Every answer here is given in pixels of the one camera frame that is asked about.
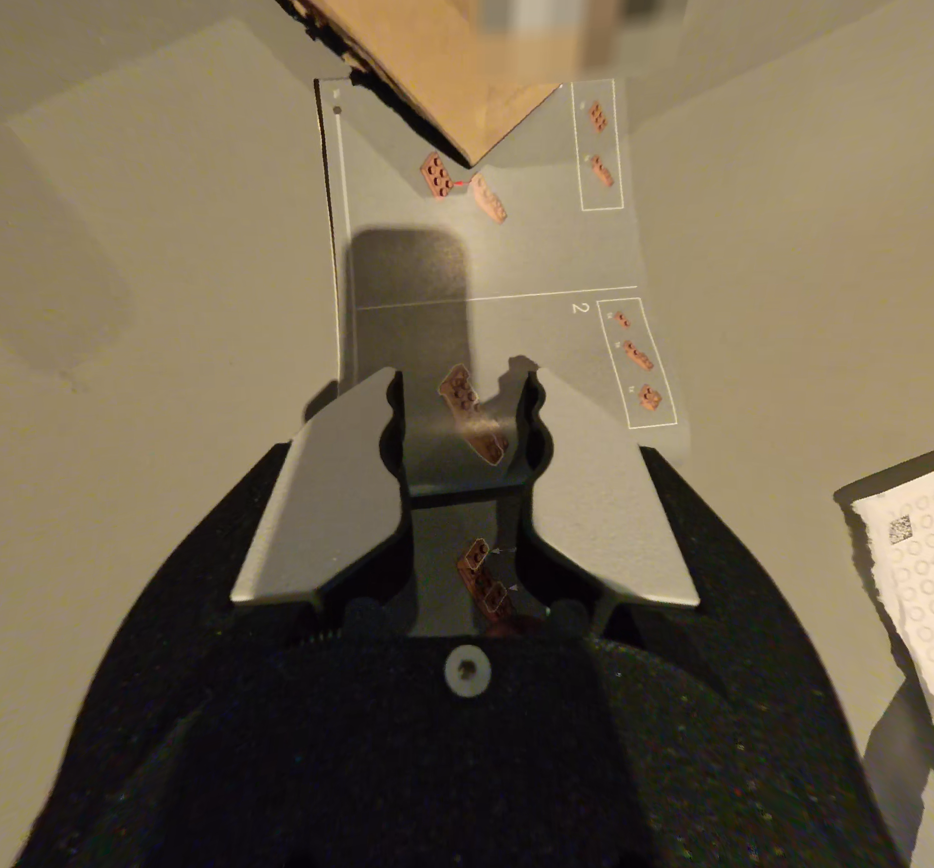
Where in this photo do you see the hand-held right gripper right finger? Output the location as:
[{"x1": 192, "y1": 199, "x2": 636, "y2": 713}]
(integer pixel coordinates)
[{"x1": 514, "y1": 366, "x2": 701, "y2": 628}]

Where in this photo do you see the printed white paper bag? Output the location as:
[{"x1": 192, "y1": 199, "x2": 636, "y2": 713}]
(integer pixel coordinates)
[{"x1": 834, "y1": 452, "x2": 934, "y2": 726}]

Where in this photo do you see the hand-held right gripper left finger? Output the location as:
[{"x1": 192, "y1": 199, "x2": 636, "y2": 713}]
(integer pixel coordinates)
[{"x1": 230, "y1": 366, "x2": 411, "y2": 606}]

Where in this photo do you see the grey instruction booklet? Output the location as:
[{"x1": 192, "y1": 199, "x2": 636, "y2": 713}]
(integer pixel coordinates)
[{"x1": 314, "y1": 76, "x2": 694, "y2": 639}]

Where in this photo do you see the cardboard box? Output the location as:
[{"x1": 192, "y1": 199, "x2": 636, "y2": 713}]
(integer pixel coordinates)
[{"x1": 226, "y1": 0, "x2": 701, "y2": 169}]

